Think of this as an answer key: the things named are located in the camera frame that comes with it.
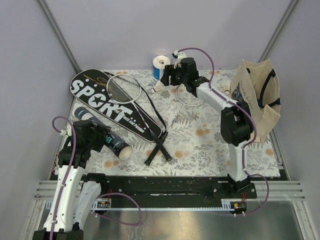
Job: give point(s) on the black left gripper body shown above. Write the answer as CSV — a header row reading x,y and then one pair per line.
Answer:
x,y
98,137

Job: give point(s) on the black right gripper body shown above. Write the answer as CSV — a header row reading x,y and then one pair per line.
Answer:
x,y
177,77

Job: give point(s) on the black shuttlecock tube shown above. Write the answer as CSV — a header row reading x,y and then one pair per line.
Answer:
x,y
112,141

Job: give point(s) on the white shuttlecock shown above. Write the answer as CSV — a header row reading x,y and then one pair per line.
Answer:
x,y
226,84
159,86

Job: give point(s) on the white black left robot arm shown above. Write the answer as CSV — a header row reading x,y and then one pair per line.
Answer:
x,y
75,192

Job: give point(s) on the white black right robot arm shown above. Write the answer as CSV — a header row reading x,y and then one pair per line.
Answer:
x,y
236,124

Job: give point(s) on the white strung badminton racket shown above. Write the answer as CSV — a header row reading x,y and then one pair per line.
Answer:
x,y
125,89

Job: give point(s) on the white unstrung badminton racket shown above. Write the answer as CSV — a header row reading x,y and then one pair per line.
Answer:
x,y
187,99

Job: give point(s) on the blue white tape roll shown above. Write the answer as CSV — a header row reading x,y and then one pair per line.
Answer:
x,y
159,63

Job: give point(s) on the black sport racket cover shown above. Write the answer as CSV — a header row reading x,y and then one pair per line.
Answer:
x,y
89,87

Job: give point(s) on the beige canvas tote bag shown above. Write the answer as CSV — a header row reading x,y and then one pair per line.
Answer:
x,y
258,85

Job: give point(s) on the floral patterned table mat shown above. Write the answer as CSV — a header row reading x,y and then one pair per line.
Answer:
x,y
194,141

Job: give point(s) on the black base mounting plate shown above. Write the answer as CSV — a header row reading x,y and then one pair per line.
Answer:
x,y
175,187

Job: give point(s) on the aluminium frame rail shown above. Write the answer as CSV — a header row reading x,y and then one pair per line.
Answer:
x,y
275,191

